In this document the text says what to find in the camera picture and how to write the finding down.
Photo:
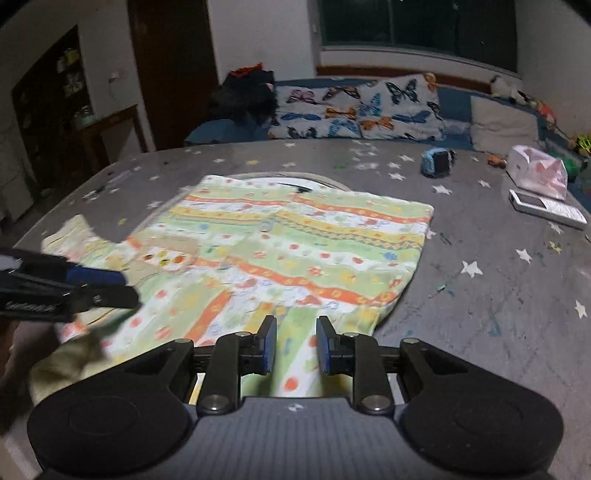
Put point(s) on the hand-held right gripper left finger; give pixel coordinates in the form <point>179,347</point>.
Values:
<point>269,345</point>

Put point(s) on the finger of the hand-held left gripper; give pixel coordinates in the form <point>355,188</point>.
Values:
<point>99,276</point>
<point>113,297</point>

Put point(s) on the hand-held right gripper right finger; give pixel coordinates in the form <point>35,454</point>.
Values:
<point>323,347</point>

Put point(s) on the green orange patterned shirt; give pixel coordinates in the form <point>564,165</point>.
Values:
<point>295,240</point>

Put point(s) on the small wooden table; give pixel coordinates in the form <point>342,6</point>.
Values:
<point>111,124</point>

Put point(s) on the dark wooden shelf cabinet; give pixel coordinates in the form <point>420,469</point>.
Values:
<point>51,115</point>

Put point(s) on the grey star-print bed sheet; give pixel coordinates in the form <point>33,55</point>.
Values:
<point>485,295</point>

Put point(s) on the dark wooden door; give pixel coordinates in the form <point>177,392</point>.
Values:
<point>173,69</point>

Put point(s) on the black fluffy garment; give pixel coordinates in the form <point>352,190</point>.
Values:
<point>242,94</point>

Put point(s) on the butterfly print pillow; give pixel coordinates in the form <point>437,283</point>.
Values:
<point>318,113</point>
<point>399,108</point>

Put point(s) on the small orange toy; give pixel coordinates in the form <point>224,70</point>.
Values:
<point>497,161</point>

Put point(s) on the white remote control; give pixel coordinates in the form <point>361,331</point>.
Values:
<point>545,207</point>

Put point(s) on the pink white plastic bag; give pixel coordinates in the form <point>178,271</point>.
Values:
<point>538,173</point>

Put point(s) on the beige pillow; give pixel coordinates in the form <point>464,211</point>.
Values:
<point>503,123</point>

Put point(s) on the white stuffed toy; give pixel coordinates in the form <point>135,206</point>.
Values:
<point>505,88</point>

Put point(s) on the green toy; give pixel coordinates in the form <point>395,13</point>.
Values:
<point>582,144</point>

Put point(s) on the dark window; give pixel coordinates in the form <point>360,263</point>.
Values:
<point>415,25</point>

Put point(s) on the blue toy camera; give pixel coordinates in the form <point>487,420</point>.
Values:
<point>436,161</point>

